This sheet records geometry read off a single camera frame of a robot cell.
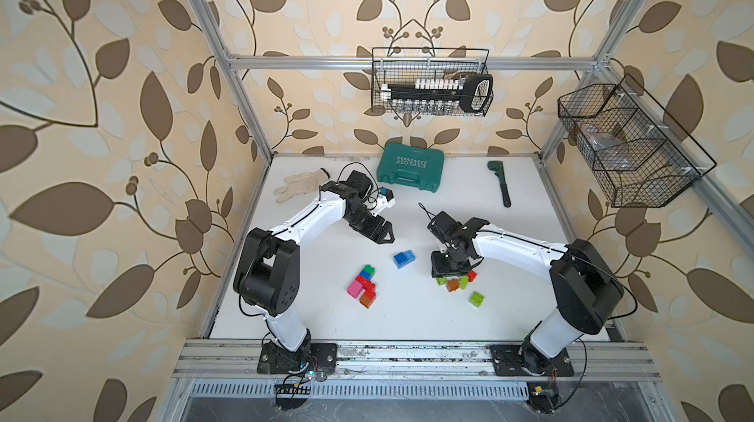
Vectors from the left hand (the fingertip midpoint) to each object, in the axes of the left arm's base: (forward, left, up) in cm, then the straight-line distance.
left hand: (380, 230), depth 86 cm
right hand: (-9, -18, -9) cm, 22 cm away
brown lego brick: (-13, -22, -9) cm, 27 cm away
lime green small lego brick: (-17, -28, -10) cm, 34 cm away
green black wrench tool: (+35, -46, -9) cm, 59 cm away
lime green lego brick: (-11, -19, -10) cm, 24 cm away
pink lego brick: (-14, +7, -10) cm, 18 cm away
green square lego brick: (-8, +3, -10) cm, 13 cm away
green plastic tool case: (+32, -12, -7) cm, 35 cm away
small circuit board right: (-39, -41, -13) cm, 58 cm away
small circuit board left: (-37, +22, -16) cm, 46 cm away
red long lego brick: (-13, +3, -11) cm, 17 cm away
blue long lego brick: (-5, -7, -9) cm, 12 cm away
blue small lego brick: (-10, +4, -10) cm, 14 cm away
